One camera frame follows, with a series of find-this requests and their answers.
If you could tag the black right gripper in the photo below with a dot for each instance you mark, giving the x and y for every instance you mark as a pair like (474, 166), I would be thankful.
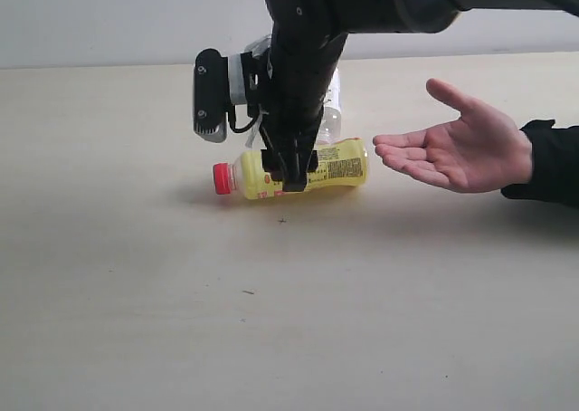
(308, 37)

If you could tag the yellow juice bottle red cap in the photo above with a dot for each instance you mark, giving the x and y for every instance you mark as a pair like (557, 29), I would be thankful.
(340, 164)

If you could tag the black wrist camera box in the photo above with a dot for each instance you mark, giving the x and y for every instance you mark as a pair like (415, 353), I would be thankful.
(211, 96)

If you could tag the person's open bare hand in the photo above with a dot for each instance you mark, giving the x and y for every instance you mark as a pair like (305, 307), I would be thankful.
(479, 152)

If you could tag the white bottle green apple label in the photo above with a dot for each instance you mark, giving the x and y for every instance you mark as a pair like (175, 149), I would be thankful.
(330, 126)

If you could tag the black sleeved forearm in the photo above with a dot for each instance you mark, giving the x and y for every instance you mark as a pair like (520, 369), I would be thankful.
(554, 176)

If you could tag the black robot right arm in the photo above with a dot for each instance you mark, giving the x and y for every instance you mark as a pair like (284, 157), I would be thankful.
(432, 16)

